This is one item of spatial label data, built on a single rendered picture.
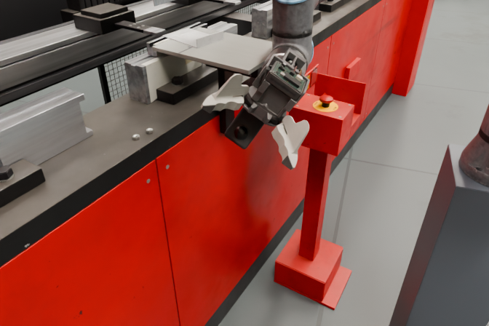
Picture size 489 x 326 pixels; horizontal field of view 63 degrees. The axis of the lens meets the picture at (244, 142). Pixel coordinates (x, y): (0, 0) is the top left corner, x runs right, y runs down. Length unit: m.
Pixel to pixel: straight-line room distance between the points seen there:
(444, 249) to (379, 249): 0.81
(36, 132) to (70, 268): 0.25
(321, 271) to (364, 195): 0.66
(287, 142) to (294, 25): 0.24
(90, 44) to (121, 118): 0.31
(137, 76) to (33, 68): 0.26
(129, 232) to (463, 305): 0.85
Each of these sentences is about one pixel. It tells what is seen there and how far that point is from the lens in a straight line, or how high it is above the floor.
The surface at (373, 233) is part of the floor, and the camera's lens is 1.94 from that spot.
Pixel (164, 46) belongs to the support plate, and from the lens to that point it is 0.97.
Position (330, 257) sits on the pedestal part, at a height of 0.12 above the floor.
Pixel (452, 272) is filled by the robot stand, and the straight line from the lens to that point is 1.15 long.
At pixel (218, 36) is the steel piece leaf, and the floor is 1.01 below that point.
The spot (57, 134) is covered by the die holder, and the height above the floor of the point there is 0.91.
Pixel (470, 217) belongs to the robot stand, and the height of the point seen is 0.70.
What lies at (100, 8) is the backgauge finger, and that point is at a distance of 1.20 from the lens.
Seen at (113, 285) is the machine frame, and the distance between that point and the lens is 0.95.
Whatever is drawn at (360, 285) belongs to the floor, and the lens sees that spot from 1.72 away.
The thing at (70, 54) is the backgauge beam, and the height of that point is 0.94.
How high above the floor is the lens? 1.32
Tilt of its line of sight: 33 degrees down
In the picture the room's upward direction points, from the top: straight up
